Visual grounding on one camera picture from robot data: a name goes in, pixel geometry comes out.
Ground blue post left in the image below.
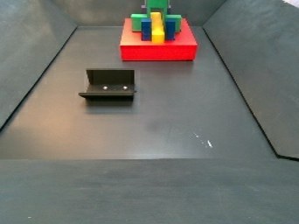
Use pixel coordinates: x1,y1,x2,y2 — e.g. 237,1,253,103
164,18,174,40

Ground red base board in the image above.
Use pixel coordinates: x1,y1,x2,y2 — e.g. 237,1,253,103
118,18,198,61

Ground blue post right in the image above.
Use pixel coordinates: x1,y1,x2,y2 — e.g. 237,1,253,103
141,18,152,41

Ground blue post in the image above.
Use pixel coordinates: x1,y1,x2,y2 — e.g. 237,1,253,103
164,18,174,40
141,18,152,41

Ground yellow long bar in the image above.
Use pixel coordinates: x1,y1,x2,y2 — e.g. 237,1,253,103
150,12,164,44

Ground green bridge-shaped block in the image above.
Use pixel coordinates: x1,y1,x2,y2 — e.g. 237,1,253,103
130,0,182,32

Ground black angle fixture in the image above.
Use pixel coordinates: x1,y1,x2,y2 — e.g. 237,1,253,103
78,68,136,100

